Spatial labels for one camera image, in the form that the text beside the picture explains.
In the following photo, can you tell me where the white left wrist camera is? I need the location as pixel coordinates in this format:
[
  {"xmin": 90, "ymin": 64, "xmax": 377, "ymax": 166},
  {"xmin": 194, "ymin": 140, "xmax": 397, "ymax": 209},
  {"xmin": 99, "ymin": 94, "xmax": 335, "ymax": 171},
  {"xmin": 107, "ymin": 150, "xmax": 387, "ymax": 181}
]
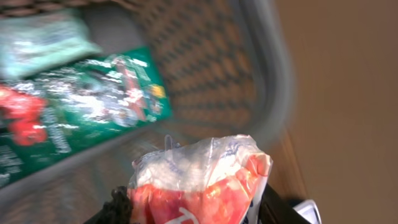
[{"xmin": 294, "ymin": 200, "xmax": 322, "ymax": 224}]

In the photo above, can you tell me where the grey plastic shopping basket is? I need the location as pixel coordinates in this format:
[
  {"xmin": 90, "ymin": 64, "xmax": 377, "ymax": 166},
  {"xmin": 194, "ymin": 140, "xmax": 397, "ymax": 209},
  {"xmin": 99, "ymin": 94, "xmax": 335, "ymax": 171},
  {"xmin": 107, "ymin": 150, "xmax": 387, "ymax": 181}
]
[{"xmin": 1, "ymin": 0, "xmax": 292, "ymax": 223}]

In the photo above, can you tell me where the green grip gloves package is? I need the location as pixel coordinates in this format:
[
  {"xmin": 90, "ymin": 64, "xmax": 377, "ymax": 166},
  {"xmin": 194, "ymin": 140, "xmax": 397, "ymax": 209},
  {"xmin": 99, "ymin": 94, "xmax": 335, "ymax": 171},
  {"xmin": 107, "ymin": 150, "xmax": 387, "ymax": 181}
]
[{"xmin": 1, "ymin": 47, "xmax": 172, "ymax": 186}]

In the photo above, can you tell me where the mint toilet wipes pack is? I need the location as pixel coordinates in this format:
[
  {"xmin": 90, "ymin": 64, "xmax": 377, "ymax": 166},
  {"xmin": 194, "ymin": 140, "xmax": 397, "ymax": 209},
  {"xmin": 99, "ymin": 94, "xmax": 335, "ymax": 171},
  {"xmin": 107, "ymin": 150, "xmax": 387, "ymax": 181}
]
[{"xmin": 1, "ymin": 9, "xmax": 102, "ymax": 80}]

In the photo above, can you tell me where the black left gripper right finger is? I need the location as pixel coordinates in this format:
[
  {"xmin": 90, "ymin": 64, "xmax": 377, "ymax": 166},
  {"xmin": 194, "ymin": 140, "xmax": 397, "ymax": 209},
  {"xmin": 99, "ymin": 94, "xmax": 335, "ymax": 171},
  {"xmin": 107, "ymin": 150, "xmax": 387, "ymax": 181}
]
[{"xmin": 258, "ymin": 184, "xmax": 310, "ymax": 224}]

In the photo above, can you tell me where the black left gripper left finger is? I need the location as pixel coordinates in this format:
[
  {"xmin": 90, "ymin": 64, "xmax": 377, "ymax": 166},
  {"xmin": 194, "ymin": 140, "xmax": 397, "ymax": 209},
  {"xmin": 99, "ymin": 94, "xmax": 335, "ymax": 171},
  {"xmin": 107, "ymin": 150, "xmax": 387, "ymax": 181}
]
[{"xmin": 84, "ymin": 186, "xmax": 132, "ymax": 224}]

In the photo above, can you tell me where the red white tissue pack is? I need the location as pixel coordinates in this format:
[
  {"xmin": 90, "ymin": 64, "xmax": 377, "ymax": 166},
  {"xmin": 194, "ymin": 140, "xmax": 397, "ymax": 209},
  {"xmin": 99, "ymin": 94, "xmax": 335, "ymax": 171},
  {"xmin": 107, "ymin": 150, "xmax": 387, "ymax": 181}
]
[{"xmin": 127, "ymin": 135, "xmax": 272, "ymax": 224}]

